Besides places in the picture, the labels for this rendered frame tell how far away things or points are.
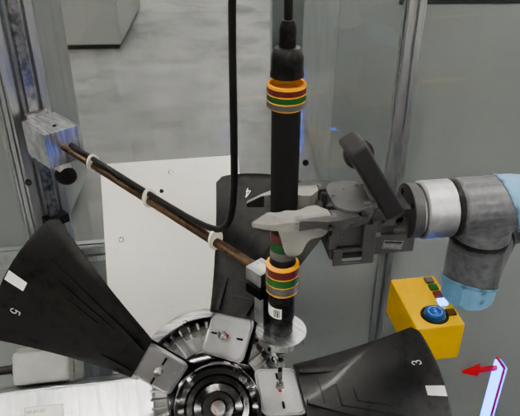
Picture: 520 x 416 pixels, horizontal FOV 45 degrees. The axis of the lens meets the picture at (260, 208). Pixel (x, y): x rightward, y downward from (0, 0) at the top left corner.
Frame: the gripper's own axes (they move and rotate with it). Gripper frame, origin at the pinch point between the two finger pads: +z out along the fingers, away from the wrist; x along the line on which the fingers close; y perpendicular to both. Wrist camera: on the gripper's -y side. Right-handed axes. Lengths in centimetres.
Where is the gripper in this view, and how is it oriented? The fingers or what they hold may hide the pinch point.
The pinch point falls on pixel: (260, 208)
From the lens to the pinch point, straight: 75.7
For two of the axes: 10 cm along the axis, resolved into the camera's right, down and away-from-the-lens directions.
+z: -9.9, 0.8, -1.3
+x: -1.6, -5.1, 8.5
